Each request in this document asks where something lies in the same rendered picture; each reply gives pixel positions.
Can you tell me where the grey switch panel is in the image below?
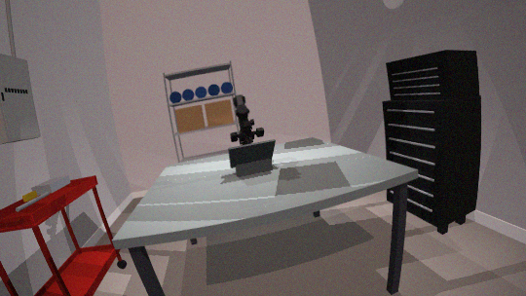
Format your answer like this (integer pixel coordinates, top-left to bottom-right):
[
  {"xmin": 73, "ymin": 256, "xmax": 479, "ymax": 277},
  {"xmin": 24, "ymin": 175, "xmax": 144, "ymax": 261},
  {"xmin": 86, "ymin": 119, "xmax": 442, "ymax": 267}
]
[{"xmin": 228, "ymin": 139, "xmax": 276, "ymax": 177}]

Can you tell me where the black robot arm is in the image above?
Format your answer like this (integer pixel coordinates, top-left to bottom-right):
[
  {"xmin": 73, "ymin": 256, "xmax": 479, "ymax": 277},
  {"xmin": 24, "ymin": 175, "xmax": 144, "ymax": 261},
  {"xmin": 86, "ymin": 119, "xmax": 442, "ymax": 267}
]
[{"xmin": 233, "ymin": 94, "xmax": 254, "ymax": 145}]

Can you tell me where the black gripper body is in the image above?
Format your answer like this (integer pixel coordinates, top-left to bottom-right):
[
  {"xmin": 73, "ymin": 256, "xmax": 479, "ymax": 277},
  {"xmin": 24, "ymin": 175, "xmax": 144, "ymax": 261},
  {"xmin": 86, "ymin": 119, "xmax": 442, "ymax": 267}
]
[{"xmin": 230, "ymin": 123, "xmax": 264, "ymax": 142}]

